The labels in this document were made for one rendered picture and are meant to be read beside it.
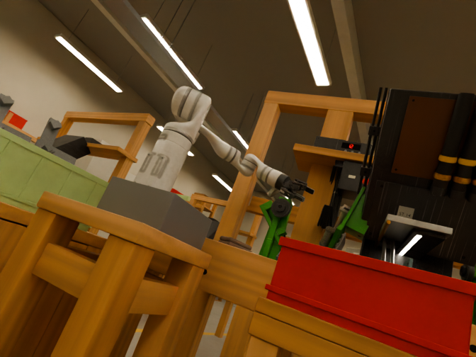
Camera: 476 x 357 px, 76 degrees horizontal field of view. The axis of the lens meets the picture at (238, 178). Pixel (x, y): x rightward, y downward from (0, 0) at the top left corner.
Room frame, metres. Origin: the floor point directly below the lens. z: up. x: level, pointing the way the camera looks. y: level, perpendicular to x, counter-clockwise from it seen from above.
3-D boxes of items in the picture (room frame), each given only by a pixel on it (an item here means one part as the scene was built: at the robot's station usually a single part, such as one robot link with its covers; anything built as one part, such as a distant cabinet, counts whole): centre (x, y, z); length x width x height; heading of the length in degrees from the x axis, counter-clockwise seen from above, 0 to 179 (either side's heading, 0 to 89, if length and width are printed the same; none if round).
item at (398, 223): (0.96, -0.60, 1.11); 0.39 x 0.16 x 0.03; 156
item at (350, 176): (1.32, -0.55, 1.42); 0.17 x 0.12 x 0.15; 66
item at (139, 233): (0.81, 0.21, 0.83); 0.32 x 0.32 x 0.04; 63
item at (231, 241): (1.03, -0.07, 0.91); 0.10 x 0.08 x 0.03; 117
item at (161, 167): (0.81, 0.20, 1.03); 0.09 x 0.09 x 0.17; 65
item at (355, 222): (1.06, -0.47, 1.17); 0.13 x 0.12 x 0.20; 66
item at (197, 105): (0.81, 0.20, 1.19); 0.09 x 0.09 x 0.17; 9
